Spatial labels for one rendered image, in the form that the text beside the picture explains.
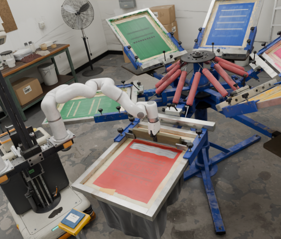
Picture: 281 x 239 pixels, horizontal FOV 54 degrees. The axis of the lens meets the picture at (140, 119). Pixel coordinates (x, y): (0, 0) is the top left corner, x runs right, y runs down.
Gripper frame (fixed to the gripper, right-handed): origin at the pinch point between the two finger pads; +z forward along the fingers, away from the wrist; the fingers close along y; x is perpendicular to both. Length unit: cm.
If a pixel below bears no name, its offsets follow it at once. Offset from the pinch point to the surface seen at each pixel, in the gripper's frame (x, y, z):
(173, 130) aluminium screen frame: 6.4, -15.4, 2.6
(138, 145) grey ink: -11.9, 6.5, 5.6
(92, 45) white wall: -380, -361, 60
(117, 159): -18.2, 24.7, 6.0
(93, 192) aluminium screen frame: -12, 58, 2
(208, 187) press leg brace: 17, -53, 94
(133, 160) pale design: -7.3, 21.7, 6.0
